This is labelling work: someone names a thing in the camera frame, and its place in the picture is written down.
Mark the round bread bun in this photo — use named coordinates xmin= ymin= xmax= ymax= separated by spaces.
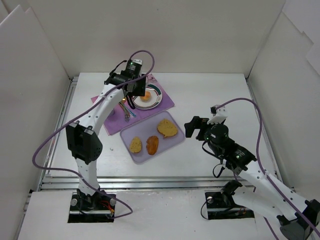
xmin=140 ymin=91 xmax=152 ymax=102

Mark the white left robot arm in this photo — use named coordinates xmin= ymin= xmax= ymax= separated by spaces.
xmin=65 ymin=59 xmax=146 ymax=197

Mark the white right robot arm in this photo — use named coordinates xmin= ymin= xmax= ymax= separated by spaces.
xmin=184 ymin=116 xmax=320 ymax=240

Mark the small oval bread slice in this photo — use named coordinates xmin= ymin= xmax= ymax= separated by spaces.
xmin=129 ymin=136 xmax=142 ymax=154

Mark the white plate green rim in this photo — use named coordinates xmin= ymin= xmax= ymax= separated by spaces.
xmin=133 ymin=84 xmax=163 ymax=110

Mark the gold fork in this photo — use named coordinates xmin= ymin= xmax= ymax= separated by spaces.
xmin=119 ymin=102 xmax=137 ymax=122

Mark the large toast slice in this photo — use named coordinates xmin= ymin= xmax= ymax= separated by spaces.
xmin=157 ymin=118 xmax=178 ymax=138

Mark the purple cup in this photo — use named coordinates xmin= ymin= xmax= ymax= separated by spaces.
xmin=109 ymin=108 xmax=115 ymax=116

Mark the purple placemat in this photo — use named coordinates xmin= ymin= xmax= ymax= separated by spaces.
xmin=104 ymin=74 xmax=175 ymax=135

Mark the lavender tray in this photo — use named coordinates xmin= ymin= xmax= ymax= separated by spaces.
xmin=120 ymin=111 xmax=185 ymax=165

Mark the brown glazed pastry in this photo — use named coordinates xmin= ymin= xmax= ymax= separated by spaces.
xmin=146 ymin=135 xmax=159 ymax=155

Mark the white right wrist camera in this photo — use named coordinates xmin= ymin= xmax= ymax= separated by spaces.
xmin=207 ymin=105 xmax=229 ymax=125

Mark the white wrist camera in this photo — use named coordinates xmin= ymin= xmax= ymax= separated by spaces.
xmin=131 ymin=59 xmax=143 ymax=66
xmin=207 ymin=105 xmax=229 ymax=125

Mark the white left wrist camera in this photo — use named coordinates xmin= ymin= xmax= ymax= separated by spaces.
xmin=131 ymin=59 xmax=143 ymax=66

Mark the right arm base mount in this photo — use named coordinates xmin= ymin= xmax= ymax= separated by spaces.
xmin=200 ymin=180 xmax=255 ymax=220

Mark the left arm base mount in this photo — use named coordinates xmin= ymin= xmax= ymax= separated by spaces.
xmin=67 ymin=192 xmax=116 ymax=224

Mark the aluminium frame rail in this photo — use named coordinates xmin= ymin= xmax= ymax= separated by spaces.
xmin=39 ymin=77 xmax=296 ymax=191

